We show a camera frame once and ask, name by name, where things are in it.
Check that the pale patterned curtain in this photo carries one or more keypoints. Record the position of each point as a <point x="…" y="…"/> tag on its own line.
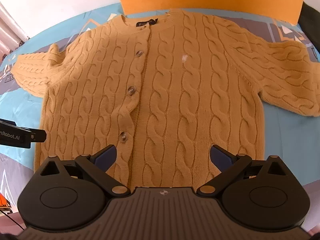
<point x="11" y="34"/>

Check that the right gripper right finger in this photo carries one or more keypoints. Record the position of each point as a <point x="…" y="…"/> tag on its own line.
<point x="231" y="167"/>

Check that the orange box on floor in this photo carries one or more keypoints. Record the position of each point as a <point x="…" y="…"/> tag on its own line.
<point x="5" y="206"/>

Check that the mustard cable-knit cardigan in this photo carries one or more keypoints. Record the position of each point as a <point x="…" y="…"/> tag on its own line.
<point x="163" y="93"/>

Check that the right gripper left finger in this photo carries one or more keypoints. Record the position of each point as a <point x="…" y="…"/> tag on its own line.
<point x="95" y="167"/>

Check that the dark clothing pile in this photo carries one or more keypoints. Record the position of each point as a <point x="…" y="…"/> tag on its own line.
<point x="309" y="23"/>

